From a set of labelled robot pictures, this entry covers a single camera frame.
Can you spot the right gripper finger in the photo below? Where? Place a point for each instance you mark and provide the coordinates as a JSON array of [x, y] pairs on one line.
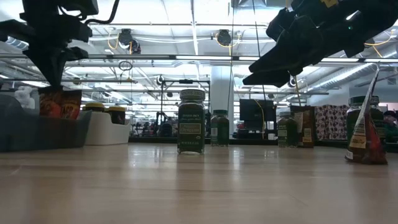
[[270, 79], [298, 53]]

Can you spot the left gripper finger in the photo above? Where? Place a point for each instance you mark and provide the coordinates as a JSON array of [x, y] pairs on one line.
[[51, 74]]

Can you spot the yellow-lid spice jar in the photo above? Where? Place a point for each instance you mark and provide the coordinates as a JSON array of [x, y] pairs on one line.
[[94, 107], [116, 116]]

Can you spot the brown box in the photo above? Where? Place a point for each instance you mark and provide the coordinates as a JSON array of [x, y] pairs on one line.
[[306, 127]]

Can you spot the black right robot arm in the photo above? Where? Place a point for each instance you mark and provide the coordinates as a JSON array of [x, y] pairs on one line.
[[382, 15]]

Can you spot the white plastic object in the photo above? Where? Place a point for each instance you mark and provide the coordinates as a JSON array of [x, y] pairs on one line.
[[24, 95]]

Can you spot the black screen on cart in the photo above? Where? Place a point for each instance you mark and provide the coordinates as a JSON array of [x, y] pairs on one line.
[[252, 112]]

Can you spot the white building pillar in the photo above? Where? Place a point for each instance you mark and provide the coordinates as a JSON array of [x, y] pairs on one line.
[[220, 90]]

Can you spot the dark grey translucent bin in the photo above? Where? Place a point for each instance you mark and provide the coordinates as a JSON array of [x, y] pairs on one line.
[[40, 137]]

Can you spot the patterned partition panel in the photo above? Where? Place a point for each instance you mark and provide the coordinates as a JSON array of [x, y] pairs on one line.
[[329, 123]]

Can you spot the small white tray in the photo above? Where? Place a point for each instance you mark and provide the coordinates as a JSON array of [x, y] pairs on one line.
[[105, 133]]

